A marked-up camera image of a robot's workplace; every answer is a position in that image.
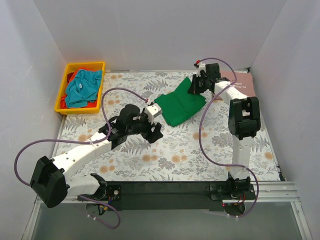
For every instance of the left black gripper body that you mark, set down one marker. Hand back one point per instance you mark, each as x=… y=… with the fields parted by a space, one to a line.
x=152 y=131

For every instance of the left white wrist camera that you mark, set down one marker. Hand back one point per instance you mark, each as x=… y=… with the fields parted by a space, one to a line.
x=152 y=112

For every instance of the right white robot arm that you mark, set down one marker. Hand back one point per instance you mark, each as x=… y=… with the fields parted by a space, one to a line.
x=244 y=121

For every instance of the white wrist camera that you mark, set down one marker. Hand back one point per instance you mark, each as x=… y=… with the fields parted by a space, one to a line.
x=152 y=112
x=201 y=68

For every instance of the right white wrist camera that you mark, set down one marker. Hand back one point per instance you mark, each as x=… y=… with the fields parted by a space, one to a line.
x=201 y=68

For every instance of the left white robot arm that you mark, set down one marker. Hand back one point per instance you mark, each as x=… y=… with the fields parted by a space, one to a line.
x=53 y=179

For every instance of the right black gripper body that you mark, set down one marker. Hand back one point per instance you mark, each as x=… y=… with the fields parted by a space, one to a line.
x=198 y=83

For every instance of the yellow plastic bin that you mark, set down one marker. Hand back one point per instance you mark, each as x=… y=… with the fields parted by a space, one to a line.
x=73 y=67

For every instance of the pink folded t-shirt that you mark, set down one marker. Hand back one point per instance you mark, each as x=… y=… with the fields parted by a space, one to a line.
x=244 y=82

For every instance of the green t-shirt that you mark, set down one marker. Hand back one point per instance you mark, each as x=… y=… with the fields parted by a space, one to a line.
x=178 y=106

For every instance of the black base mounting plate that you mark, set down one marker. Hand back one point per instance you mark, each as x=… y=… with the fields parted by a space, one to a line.
x=171 y=195

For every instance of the floral patterned table mat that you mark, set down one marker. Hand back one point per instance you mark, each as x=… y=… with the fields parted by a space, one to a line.
x=200 y=149

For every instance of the aluminium frame rail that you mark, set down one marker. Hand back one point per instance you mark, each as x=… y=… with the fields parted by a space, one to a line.
x=276 y=214

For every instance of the orange t-shirt in bin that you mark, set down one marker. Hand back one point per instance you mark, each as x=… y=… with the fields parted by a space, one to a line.
x=71 y=76

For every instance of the teal t-shirt in bin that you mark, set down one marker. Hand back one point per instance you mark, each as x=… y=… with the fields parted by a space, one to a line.
x=83 y=89

